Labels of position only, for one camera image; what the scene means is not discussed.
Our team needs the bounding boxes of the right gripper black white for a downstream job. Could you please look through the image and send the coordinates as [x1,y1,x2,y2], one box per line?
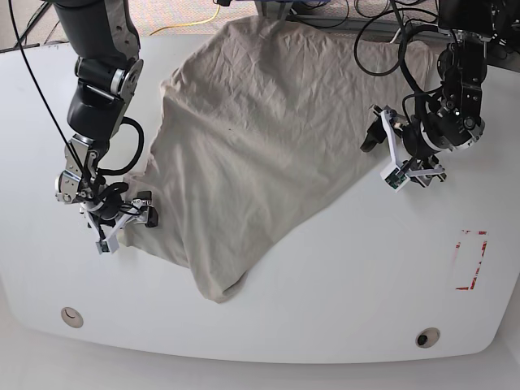
[80,191,159,243]

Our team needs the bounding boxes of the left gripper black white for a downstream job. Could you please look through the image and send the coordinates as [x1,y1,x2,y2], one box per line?
[360,105,446,188]

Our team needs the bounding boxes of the beige grey t-shirt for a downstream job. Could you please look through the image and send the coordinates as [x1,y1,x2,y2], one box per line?
[119,16,410,303]

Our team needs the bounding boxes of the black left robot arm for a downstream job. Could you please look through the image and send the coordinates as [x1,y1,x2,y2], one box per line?
[361,1,494,191]

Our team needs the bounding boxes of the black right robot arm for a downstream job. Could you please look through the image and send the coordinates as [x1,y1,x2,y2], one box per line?
[53,0,158,253]

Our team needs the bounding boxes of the left round table grommet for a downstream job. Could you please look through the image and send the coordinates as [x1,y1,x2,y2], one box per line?
[60,307,84,329]

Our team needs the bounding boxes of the round table grommet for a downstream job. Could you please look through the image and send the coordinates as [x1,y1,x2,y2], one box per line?
[60,307,84,329]
[415,327,440,349]

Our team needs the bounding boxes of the red tape rectangle marking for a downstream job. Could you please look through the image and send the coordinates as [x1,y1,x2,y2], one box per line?
[451,230,488,291]

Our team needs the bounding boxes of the right round table grommet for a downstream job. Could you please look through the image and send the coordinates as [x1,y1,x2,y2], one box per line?
[415,327,440,349]

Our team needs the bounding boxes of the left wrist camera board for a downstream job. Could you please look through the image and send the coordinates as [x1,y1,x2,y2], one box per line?
[380,162,410,193]

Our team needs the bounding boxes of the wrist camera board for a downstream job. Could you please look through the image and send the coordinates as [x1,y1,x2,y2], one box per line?
[96,236,119,254]
[380,162,410,193]

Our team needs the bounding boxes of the black coiled cables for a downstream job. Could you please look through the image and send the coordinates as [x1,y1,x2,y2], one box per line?
[353,0,448,106]

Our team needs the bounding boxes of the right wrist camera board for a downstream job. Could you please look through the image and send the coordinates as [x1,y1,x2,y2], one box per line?
[96,236,119,254]

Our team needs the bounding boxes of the aluminium frame rail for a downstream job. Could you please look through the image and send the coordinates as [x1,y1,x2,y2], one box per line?
[255,0,444,46]

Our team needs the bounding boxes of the yellow cable on floor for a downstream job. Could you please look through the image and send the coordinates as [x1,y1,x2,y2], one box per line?
[149,3,221,37]

